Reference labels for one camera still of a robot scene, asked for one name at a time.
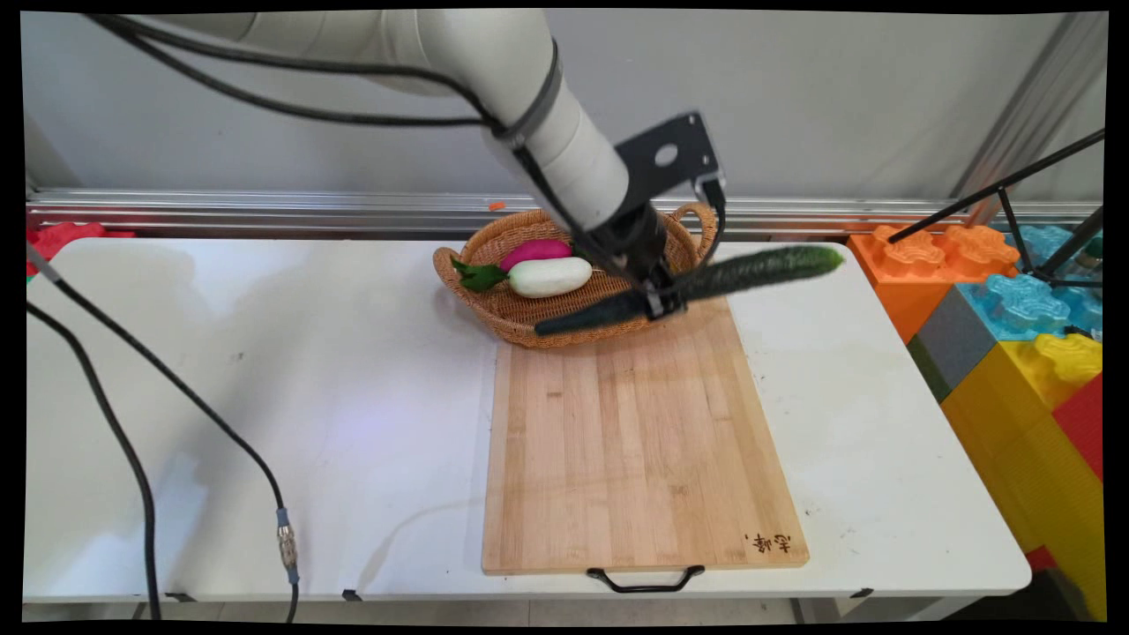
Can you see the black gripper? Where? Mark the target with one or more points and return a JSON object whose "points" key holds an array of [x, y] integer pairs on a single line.
{"points": [[628, 240]]}

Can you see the dark green cucumber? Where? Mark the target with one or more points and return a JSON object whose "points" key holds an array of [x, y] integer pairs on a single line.
{"points": [[750, 269]]}

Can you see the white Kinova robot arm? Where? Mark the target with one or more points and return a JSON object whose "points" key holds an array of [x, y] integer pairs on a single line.
{"points": [[494, 70]]}

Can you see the woven wicker basket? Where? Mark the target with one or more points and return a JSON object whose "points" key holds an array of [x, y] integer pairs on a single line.
{"points": [[547, 309]]}

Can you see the white eggplant with green stem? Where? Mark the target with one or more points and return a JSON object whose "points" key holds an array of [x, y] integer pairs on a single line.
{"points": [[547, 276]]}

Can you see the pink eggplant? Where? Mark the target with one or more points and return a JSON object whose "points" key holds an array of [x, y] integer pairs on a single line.
{"points": [[536, 252]]}

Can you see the orange foam block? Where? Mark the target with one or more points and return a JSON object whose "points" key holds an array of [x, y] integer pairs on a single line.
{"points": [[917, 265]]}

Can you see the grey foam block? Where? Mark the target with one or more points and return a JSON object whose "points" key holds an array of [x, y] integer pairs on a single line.
{"points": [[953, 344]]}

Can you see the blue foam block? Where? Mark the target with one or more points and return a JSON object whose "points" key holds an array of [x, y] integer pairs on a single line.
{"points": [[1023, 304]]}

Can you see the black tripod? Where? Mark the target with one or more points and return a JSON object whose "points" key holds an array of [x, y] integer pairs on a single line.
{"points": [[1023, 220]]}

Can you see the large red foam block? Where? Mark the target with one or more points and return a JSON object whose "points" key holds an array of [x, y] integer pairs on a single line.
{"points": [[1083, 423]]}

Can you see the red foam block with studs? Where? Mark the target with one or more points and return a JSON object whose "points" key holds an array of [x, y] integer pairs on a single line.
{"points": [[66, 238]]}

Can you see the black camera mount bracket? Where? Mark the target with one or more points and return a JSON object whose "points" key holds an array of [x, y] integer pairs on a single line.
{"points": [[666, 150]]}

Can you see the aluminium rail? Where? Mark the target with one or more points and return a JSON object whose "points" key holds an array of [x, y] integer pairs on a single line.
{"points": [[265, 212]]}

